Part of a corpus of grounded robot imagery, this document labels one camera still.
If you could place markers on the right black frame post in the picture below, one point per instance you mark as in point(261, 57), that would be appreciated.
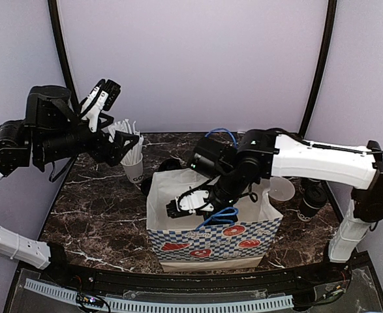
point(320, 67)

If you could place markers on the stack of black lids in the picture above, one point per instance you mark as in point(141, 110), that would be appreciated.
point(170, 164)

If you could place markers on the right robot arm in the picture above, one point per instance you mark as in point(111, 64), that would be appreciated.
point(262, 154)

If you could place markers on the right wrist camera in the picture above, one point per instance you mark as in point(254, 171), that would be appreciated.
point(194, 203)

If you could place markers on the white cable duct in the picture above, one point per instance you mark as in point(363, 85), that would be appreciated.
point(140, 301)

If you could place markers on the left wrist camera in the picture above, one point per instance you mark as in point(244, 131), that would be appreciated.
point(101, 98)

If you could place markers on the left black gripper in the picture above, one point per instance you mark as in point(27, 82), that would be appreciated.
point(115, 152)

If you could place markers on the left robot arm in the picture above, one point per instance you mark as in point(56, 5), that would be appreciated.
point(52, 130)

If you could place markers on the left black frame post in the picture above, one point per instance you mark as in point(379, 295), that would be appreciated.
point(60, 47)

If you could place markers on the white cup holding straws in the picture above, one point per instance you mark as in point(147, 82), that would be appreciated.
point(134, 170)

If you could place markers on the white ceramic bowl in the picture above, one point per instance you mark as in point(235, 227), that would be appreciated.
point(281, 189)

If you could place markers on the wrapped white straws bundle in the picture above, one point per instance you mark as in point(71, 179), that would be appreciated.
point(132, 138)

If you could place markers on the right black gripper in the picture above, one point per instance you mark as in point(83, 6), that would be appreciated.
point(206, 216)

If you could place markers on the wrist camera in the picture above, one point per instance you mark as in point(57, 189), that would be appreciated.
point(194, 203)
point(101, 98)

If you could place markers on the black frame post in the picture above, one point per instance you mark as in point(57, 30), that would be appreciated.
point(320, 67)
point(60, 47)

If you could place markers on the black paper coffee cup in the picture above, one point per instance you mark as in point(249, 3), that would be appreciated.
point(306, 211)

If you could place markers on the blue checkered paper bag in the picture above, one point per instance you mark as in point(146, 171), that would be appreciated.
point(235, 237)

